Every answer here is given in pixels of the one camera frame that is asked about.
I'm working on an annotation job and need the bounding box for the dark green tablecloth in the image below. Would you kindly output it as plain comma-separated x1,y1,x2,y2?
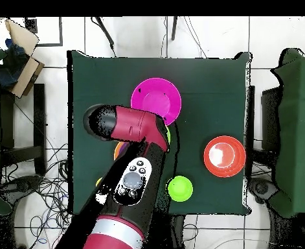
67,49,253,215

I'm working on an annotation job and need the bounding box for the black stool frame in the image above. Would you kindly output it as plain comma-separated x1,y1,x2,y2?
0,82,47,176

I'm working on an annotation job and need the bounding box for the black metal frame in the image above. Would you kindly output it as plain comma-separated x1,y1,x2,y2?
24,16,64,47

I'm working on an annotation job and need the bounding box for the pink plastic bowl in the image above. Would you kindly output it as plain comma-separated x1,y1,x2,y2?
130,77,182,126

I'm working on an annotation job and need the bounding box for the black tripod leg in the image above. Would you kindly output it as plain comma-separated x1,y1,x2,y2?
91,16,117,58
170,16,179,42

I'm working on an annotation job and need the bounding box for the small green plastic bowl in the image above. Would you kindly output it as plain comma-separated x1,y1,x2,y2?
166,175,194,202

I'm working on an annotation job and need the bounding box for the red plastic bowl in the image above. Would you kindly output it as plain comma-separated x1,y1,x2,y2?
203,135,247,178

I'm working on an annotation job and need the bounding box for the cardboard box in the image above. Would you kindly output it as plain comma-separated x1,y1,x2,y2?
4,18,45,99

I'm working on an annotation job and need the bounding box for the black chair base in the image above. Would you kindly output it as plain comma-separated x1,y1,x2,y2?
0,174,43,206
247,177,280,204

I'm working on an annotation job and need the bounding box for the dark blue cloth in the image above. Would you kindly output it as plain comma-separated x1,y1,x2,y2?
0,38,30,90

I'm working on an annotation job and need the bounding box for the tangle of floor cables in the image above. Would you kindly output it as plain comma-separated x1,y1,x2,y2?
0,142,75,249

